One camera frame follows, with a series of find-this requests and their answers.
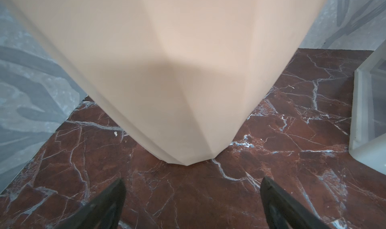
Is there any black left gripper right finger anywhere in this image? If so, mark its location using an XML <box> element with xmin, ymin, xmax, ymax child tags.
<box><xmin>260</xmin><ymin>176</ymin><xmax>329</xmax><ymax>229</ymax></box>

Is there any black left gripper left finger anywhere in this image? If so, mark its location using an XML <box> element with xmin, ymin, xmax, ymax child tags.
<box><xmin>57</xmin><ymin>178</ymin><xmax>126</xmax><ymax>229</ymax></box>

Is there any white plastic drawer organizer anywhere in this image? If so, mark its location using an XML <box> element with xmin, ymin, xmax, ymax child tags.
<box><xmin>349</xmin><ymin>42</ymin><xmax>386</xmax><ymax>174</ymax></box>

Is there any beige faceted flower pot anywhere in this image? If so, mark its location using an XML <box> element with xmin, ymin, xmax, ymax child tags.
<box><xmin>2</xmin><ymin>0</ymin><xmax>327</xmax><ymax>166</ymax></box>

